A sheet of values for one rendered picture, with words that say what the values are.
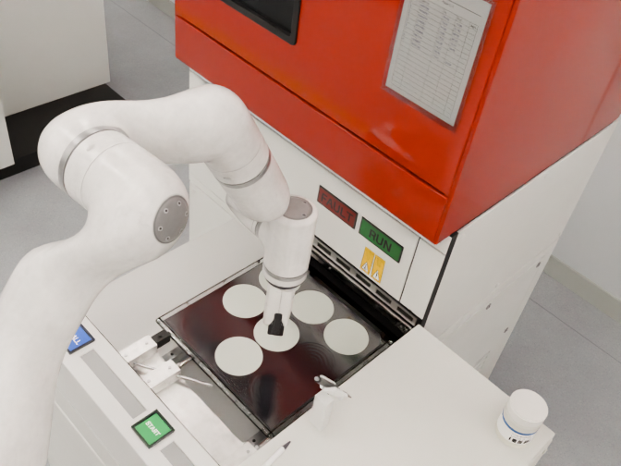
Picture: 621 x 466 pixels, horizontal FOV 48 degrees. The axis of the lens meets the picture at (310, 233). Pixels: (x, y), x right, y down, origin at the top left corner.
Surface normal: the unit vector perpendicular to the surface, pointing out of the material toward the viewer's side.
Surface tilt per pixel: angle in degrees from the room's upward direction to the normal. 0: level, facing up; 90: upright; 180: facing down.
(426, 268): 90
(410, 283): 90
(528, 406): 0
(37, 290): 56
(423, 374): 0
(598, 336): 0
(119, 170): 22
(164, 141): 94
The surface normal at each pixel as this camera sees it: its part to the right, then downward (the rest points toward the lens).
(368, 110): -0.71, 0.42
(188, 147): 0.04, 0.78
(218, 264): 0.12, -0.72
